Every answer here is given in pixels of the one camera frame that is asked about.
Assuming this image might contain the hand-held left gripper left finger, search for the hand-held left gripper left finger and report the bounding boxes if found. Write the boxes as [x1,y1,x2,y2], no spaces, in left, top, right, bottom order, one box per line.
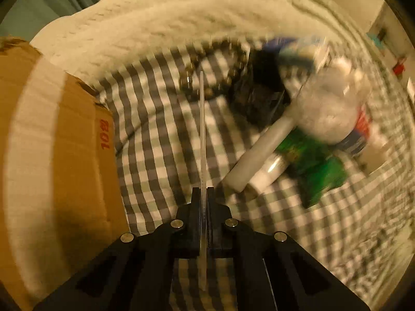
[32,188,201,311]

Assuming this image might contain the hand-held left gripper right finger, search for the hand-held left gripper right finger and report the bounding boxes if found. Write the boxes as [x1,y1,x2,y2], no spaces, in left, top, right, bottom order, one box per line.
[207,188,371,311]

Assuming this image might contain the clear plastic ruler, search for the clear plastic ruler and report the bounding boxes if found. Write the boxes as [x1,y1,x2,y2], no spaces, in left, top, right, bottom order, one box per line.
[198,70,208,294]

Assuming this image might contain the green medicine box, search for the green medicine box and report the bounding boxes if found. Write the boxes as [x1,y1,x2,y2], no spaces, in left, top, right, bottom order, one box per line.
[275,130,349,209]

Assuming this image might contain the brown cardboard box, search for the brown cardboard box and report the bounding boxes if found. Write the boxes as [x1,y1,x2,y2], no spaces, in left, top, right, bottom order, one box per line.
[0,37,130,311]

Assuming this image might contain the silver white tube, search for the silver white tube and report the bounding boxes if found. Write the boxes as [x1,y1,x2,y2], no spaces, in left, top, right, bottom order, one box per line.
[250,154,289,195]

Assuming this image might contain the white cylindrical bottle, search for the white cylindrical bottle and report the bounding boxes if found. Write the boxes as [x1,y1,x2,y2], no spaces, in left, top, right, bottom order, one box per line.
[224,117,295,192]

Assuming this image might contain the checkered bed sheet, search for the checkered bed sheet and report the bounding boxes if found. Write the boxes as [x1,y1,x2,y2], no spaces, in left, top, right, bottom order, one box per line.
[94,39,412,311]

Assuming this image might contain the black pouch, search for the black pouch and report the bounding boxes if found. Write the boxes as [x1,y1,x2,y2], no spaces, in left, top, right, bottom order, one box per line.
[227,81,292,128]

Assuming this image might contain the clear bag of cotton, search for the clear bag of cotton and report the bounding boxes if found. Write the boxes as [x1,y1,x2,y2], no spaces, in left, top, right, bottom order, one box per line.
[290,56,391,177]

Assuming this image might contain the black case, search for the black case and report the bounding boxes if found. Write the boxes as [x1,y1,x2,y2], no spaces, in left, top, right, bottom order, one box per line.
[250,48,286,91]

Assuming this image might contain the blue and white packet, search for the blue and white packet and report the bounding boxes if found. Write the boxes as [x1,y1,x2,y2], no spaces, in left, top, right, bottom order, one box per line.
[262,36,331,72]

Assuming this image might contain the white fluffy blanket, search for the white fluffy blanket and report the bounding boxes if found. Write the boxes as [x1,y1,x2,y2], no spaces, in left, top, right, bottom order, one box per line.
[29,0,403,81]

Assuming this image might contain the teal item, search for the teal item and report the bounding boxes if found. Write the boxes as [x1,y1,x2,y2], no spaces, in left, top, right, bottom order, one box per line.
[368,32,386,49]

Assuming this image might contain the green curtain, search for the green curtain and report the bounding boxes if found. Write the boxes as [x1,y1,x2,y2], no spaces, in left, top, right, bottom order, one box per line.
[0,0,140,36]

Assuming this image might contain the dark bead bracelet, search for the dark bead bracelet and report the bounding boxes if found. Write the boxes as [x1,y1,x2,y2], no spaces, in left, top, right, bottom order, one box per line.
[178,37,252,99]

